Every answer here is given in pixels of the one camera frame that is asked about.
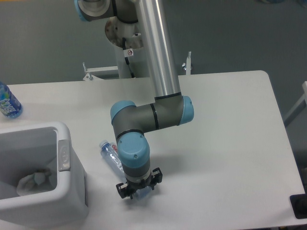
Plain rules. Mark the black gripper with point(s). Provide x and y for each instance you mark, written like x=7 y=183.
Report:
x=134 y=184

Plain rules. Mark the clear plastic bottle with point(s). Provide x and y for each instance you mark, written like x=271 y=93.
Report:
x=110 y=155

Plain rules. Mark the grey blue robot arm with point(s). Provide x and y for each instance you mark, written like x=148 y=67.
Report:
x=170 y=108

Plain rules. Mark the white plastic trash can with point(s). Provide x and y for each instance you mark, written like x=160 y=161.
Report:
x=27 y=149

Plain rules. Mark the crumpled paper in bin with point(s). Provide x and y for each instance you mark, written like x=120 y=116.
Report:
x=41 y=181

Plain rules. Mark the blue labelled water bottle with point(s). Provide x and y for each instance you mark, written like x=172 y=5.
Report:
x=10 y=106

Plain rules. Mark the black clamp at table corner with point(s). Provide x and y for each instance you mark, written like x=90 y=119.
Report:
x=299 y=205

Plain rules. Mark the white left pedestal bracket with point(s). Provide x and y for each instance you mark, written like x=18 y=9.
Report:
x=100 y=73

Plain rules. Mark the white pedestal bracket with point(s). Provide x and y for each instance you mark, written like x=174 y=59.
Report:
x=100 y=73
x=187 y=66

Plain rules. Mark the white right pedestal bracket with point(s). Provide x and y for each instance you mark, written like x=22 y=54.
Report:
x=187 y=66

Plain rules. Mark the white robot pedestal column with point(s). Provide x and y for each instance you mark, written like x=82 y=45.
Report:
x=127 y=42

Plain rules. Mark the white frame at right edge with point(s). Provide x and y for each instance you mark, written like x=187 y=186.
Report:
x=297 y=108

